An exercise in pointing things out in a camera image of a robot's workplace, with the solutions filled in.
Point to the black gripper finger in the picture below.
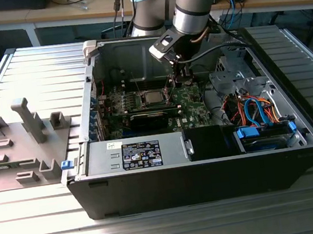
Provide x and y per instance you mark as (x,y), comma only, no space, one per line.
(181,74)

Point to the silver CPU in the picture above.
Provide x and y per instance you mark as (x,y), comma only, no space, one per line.
(154,97)

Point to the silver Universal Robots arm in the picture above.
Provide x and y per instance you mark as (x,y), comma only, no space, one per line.
(190,3)

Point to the CPU socket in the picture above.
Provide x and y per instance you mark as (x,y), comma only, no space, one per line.
(155,105)

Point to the coin cell battery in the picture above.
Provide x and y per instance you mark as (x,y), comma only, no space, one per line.
(189,82)

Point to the green motherboard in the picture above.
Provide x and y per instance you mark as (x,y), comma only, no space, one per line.
(192,103)

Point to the grey metal drive cage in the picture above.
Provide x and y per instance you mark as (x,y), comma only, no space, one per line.
(226,80)

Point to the black graphics card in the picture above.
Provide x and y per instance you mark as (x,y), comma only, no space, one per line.
(148,121)

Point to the blue disk carrier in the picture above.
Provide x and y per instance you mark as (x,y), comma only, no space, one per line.
(246,134)

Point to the beige case latch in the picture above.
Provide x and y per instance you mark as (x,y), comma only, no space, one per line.
(89,48)

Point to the black PC case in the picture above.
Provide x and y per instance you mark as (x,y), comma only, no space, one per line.
(183,185)

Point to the grey power supply unit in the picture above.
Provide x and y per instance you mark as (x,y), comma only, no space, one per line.
(101,159)

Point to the blue case latch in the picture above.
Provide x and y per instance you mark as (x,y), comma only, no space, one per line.
(66,165)

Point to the grey parts rack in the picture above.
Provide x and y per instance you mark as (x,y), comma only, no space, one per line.
(20,158)

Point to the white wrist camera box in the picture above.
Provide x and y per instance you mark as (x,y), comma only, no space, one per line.
(158,51)

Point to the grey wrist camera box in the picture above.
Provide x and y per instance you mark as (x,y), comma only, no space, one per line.
(218,37)

